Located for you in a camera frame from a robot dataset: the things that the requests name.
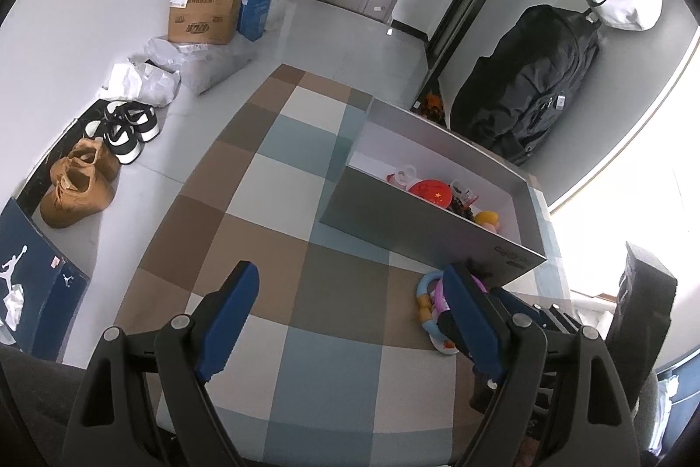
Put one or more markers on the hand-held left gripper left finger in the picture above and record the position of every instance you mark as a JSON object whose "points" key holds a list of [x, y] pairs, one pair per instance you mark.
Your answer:
{"points": [[232, 319]]}

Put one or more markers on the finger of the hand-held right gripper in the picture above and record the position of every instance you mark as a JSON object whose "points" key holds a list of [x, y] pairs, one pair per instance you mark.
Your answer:
{"points": [[484, 393], [552, 316]]}

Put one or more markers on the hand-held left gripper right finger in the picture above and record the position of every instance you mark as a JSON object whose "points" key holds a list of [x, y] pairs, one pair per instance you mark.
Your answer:
{"points": [[476, 319]]}

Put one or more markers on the grey cardboard box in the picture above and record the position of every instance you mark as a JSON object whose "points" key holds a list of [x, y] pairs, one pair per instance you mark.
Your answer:
{"points": [[437, 237]]}

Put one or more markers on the red round badge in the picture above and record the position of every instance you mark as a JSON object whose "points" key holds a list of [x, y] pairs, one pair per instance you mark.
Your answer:
{"points": [[432, 191]]}

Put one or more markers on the pink and white hair clip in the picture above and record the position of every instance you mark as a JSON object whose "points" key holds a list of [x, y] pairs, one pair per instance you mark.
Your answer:
{"points": [[402, 174]]}

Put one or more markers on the checkered mat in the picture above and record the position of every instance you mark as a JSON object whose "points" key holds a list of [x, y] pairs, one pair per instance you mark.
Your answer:
{"points": [[273, 226]]}

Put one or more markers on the brown shoe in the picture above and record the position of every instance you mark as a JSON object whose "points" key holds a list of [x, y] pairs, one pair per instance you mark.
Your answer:
{"points": [[98, 155], [76, 199]]}

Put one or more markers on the blue shoebox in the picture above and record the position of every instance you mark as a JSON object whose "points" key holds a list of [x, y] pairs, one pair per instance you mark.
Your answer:
{"points": [[33, 270]]}

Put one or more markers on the black and white sneaker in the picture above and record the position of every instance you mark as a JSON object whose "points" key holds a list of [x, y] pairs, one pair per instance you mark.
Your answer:
{"points": [[136, 119], [117, 141]]}

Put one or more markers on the black backpack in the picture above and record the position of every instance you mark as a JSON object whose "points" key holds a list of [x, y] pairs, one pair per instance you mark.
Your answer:
{"points": [[525, 78]]}

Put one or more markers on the black shoe mat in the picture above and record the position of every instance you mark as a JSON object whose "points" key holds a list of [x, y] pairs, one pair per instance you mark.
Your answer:
{"points": [[65, 139]]}

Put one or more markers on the crumpled grey plastic bag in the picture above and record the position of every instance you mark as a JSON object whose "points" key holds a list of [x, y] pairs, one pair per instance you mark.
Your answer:
{"points": [[153, 84]]}

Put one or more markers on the clear plastic bag package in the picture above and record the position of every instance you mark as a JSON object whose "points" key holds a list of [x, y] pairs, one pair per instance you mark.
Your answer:
{"points": [[213, 65]]}

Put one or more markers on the brown cardboard carton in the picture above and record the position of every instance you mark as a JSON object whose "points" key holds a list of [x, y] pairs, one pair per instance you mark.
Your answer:
{"points": [[202, 18]]}

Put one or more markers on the blue carton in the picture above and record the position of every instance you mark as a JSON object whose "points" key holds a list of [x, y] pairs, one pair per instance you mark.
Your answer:
{"points": [[254, 13]]}

